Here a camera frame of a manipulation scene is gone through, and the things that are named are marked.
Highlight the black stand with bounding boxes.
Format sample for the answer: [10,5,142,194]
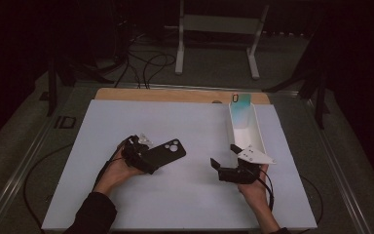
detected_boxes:
[262,32,331,130]
[39,53,115,117]

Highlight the hand-held gripper cable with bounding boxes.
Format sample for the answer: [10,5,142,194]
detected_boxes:
[258,168,324,227]
[22,138,134,229]

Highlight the left hand-held gripper cable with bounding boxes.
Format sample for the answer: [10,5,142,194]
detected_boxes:
[22,138,134,229]

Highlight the white table board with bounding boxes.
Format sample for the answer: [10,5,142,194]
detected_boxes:
[41,98,318,232]

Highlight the metal floor rail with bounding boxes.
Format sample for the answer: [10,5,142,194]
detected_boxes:
[0,87,76,234]
[73,81,301,98]
[300,97,373,234]

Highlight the blue pink gradient phone case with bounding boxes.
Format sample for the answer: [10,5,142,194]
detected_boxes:
[231,93,253,130]

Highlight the black floor cables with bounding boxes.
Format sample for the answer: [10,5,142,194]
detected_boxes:
[114,30,177,90]

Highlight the white metal stand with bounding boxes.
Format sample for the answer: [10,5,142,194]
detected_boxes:
[165,0,271,81]

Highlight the long white plastic bin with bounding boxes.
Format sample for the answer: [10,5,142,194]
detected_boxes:
[228,100,270,164]

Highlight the person's left hand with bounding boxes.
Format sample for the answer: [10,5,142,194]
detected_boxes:
[93,139,144,196]

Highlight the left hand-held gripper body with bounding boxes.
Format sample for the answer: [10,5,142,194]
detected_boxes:
[121,133,154,167]

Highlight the black phone case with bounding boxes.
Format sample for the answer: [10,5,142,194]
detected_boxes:
[142,138,187,174]

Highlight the person's right hand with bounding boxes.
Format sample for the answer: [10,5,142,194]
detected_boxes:
[238,165,272,214]

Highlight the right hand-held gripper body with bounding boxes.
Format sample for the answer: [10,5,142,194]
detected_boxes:
[218,144,277,185]

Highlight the right hand-held gripper cable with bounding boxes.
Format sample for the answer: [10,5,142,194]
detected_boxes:
[258,168,324,227]

